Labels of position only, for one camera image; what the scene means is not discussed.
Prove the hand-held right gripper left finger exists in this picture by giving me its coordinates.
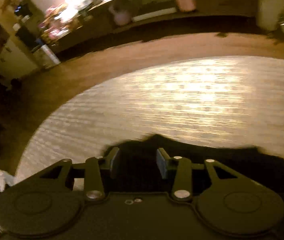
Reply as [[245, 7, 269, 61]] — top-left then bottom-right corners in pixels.
[[39, 147, 120, 202]]

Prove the long wooden sideboard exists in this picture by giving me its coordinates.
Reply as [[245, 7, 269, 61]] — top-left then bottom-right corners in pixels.
[[47, 0, 260, 55]]

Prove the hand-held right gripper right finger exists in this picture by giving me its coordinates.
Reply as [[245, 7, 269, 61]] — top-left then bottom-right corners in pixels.
[[156, 147, 235, 202]]

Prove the pink box with ribbon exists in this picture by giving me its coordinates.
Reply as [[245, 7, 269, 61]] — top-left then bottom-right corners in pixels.
[[176, 0, 196, 12]]

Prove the flat white box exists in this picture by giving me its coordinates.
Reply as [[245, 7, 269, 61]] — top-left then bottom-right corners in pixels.
[[132, 7, 177, 22]]

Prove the printed cardboard box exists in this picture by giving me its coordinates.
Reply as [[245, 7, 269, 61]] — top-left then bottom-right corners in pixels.
[[32, 44, 61, 69]]

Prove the plant in white pot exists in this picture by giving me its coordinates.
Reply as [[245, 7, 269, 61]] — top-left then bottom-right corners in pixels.
[[253, 0, 284, 32]]

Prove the pink round vase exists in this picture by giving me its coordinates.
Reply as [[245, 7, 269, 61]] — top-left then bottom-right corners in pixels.
[[109, 5, 131, 26]]

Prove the black garment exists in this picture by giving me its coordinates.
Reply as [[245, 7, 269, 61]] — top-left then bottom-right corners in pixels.
[[102, 134, 284, 195]]

